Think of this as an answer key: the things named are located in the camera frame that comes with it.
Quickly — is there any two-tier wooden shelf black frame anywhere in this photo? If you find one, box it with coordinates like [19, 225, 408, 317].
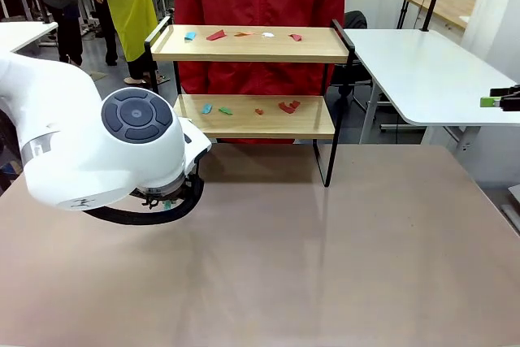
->
[145, 16, 356, 189]

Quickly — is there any white rectangular table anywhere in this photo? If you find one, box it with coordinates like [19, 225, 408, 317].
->
[0, 20, 60, 64]

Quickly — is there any white rounded-corner table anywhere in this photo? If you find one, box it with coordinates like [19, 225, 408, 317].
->
[343, 28, 520, 157]

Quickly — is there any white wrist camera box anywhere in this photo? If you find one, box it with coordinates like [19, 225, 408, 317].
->
[176, 117, 213, 162]

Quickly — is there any wooden top desk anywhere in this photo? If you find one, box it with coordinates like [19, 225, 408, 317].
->
[404, 0, 477, 32]

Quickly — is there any black office chair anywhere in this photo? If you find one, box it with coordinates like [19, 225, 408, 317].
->
[331, 10, 375, 111]

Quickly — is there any person in yellow apron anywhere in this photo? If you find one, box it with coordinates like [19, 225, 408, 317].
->
[74, 0, 163, 87]

